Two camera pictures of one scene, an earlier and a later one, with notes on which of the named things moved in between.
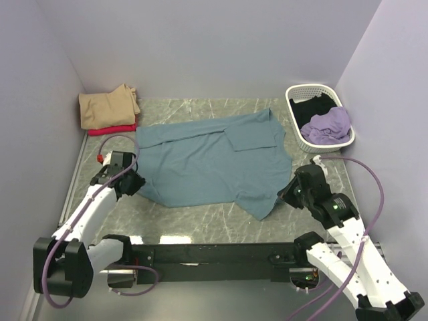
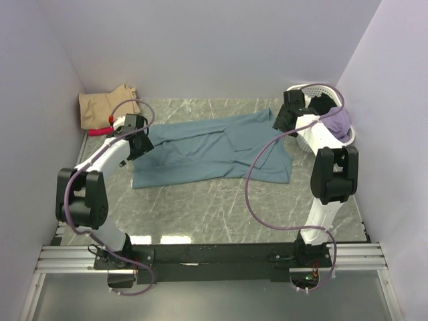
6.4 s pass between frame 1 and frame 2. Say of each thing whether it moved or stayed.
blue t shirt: moved
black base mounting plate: stayed
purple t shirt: stayed
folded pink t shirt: stayed
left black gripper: moved
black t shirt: stayed
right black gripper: moved
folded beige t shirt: stayed
